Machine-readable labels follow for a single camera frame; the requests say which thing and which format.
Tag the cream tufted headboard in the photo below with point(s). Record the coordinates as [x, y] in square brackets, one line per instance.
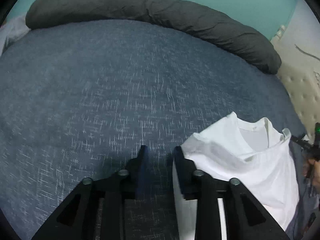
[300, 85]

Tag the person's right hand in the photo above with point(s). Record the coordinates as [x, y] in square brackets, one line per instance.
[315, 172]

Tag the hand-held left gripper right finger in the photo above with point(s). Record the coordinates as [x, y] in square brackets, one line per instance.
[180, 175]

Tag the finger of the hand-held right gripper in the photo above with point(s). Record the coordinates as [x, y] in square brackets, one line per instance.
[301, 142]

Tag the dark grey rolled duvet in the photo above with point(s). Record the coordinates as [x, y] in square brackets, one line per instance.
[150, 10]

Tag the light grey bed sheet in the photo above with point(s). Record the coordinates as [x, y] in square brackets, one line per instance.
[12, 32]

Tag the white long-sleeve shirt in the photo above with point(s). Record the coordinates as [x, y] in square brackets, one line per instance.
[250, 165]

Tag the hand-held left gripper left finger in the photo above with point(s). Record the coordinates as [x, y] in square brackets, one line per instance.
[143, 177]

